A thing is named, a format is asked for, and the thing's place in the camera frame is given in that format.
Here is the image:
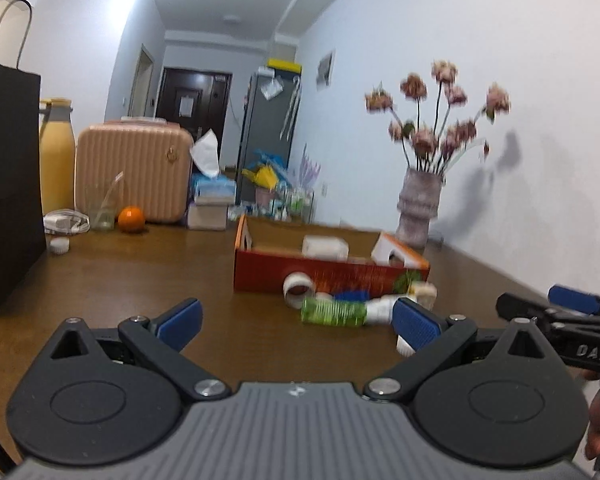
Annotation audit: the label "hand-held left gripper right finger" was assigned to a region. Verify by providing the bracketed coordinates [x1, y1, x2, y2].
[364, 297, 566, 404]

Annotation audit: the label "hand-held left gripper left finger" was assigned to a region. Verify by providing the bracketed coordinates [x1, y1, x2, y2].
[42, 298, 232, 403]

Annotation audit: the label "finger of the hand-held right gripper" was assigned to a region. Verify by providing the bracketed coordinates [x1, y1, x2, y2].
[548, 285, 600, 317]
[496, 294, 581, 331]

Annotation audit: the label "green spray bottle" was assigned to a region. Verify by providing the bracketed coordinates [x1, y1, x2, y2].
[301, 297, 368, 327]

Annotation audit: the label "red orange cardboard box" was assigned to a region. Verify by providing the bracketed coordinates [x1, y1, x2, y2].
[233, 214, 431, 297]

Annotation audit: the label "white tape roll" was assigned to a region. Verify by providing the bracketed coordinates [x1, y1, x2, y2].
[283, 271, 315, 308]

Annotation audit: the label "person's right hand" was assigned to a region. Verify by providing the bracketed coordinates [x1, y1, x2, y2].
[585, 391, 600, 461]

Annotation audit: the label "white flat box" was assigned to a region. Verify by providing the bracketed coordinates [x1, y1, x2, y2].
[187, 202, 230, 231]

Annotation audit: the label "orange fruit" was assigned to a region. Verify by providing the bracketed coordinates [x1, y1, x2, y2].
[117, 206, 146, 233]

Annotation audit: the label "grey textured vase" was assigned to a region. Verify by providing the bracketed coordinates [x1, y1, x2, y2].
[396, 167, 443, 252]

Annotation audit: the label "translucent white plastic box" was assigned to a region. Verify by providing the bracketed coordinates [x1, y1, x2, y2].
[302, 235, 350, 261]

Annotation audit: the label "clear glass cup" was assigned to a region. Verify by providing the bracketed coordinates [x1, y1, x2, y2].
[85, 172, 125, 232]

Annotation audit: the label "blue tissue pack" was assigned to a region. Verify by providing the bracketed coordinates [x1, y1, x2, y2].
[190, 129, 237, 206]

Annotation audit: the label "cluttered storage rack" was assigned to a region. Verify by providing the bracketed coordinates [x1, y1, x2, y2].
[237, 182, 315, 222]

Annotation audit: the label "pink ribbed suitcase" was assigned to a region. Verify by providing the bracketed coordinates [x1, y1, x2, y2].
[75, 121, 193, 225]

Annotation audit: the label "yellow toy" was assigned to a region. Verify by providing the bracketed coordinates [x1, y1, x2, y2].
[242, 150, 291, 187]

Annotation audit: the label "dried pink flowers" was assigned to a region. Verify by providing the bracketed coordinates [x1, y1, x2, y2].
[365, 60, 511, 177]

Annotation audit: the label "purple artificial flowers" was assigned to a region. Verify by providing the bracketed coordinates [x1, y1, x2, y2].
[300, 144, 322, 187]

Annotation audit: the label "yellow bottle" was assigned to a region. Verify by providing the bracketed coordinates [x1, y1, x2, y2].
[39, 98, 76, 216]

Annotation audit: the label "grey refrigerator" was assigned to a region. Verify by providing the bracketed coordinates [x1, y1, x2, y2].
[236, 72, 301, 202]

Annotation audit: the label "dark door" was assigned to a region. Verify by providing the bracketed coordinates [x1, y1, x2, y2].
[157, 67, 231, 162]

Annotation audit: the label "black paper bag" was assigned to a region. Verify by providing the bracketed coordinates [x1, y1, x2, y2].
[0, 0, 48, 322]

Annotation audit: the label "yellow black box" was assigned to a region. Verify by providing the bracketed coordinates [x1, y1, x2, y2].
[267, 57, 302, 74]

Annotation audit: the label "white charger cable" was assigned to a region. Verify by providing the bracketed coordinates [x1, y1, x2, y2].
[44, 209, 90, 235]

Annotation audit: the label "wall picture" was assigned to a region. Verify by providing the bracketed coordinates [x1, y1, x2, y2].
[317, 50, 336, 89]

